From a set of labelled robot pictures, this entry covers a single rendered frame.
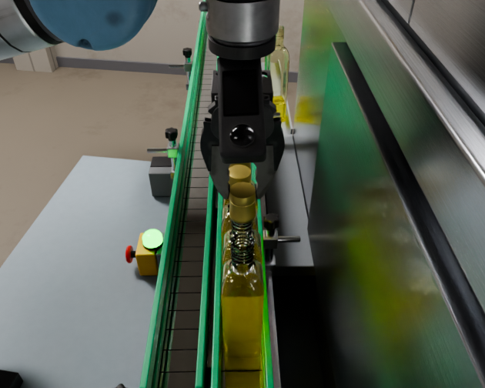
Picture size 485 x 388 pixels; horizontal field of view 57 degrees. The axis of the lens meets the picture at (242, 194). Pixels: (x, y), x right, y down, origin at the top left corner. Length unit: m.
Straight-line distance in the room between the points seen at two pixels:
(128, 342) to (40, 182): 1.87
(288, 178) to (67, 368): 0.62
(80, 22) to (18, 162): 2.65
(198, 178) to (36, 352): 0.50
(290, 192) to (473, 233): 0.79
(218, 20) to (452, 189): 0.27
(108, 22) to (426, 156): 0.23
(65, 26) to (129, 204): 0.95
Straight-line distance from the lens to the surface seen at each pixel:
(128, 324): 0.98
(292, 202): 1.02
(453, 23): 0.37
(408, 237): 0.35
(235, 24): 0.46
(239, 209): 0.58
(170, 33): 3.59
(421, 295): 0.34
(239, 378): 0.75
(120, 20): 0.31
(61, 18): 0.32
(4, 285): 1.14
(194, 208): 1.00
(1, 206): 2.64
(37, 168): 2.84
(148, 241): 0.99
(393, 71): 0.41
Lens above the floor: 1.54
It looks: 40 degrees down
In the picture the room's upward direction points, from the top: straight up
